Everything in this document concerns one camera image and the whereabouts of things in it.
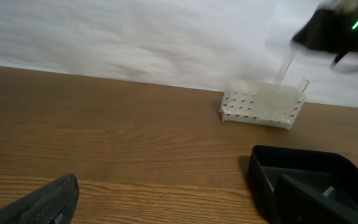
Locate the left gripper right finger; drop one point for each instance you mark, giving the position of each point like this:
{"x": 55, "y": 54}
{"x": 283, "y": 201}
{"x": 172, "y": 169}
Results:
{"x": 303, "y": 205}

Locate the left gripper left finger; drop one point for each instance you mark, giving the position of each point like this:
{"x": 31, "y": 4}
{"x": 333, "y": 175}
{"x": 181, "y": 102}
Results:
{"x": 47, "y": 202}

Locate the clear test tube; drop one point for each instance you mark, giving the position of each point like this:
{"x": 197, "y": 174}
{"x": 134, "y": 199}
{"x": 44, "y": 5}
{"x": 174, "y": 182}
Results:
{"x": 329, "y": 191}
{"x": 303, "y": 85}
{"x": 286, "y": 67}

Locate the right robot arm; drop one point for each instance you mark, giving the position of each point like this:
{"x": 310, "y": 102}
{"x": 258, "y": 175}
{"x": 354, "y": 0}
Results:
{"x": 331, "y": 34}

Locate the black tray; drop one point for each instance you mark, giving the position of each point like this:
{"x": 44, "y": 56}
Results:
{"x": 259, "y": 177}

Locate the white test tube rack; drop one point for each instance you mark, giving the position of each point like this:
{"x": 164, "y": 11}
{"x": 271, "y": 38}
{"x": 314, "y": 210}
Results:
{"x": 261, "y": 105}

